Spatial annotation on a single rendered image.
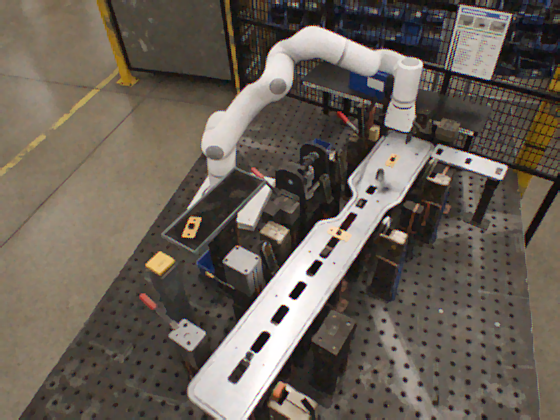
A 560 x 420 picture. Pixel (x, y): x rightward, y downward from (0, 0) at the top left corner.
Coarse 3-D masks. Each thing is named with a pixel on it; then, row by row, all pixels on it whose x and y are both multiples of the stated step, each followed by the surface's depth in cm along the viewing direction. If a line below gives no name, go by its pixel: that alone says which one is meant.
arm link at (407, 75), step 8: (400, 64) 147; (408, 64) 147; (416, 64) 147; (400, 72) 148; (408, 72) 146; (416, 72) 147; (400, 80) 150; (408, 80) 148; (416, 80) 149; (400, 88) 152; (408, 88) 151; (416, 88) 152; (400, 96) 154; (408, 96) 153
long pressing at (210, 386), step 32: (384, 160) 179; (416, 160) 178; (352, 192) 167; (384, 192) 166; (320, 224) 155; (352, 224) 155; (352, 256) 145; (288, 288) 137; (320, 288) 137; (256, 320) 129; (288, 320) 129; (224, 352) 123; (288, 352) 122; (192, 384) 116; (224, 384) 116; (256, 384) 116; (224, 416) 111
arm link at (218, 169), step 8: (216, 112) 178; (224, 112) 177; (208, 120) 177; (216, 120) 173; (232, 152) 183; (208, 160) 183; (224, 160) 181; (232, 160) 183; (208, 168) 185; (216, 168) 181; (224, 168) 181; (216, 176) 184
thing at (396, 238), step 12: (384, 240) 146; (396, 240) 144; (384, 252) 150; (396, 252) 147; (384, 264) 155; (396, 264) 151; (372, 276) 163; (384, 276) 159; (396, 276) 162; (372, 288) 167; (384, 288) 163; (396, 288) 166
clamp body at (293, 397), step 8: (288, 384) 110; (288, 392) 109; (296, 392) 108; (272, 400) 107; (288, 400) 107; (296, 400) 107; (304, 400) 109; (312, 400) 107; (272, 408) 106; (280, 408) 106; (288, 408) 106; (296, 408) 106; (304, 408) 106; (312, 408) 107; (272, 416) 110; (280, 416) 107; (288, 416) 105; (296, 416) 104; (304, 416) 104
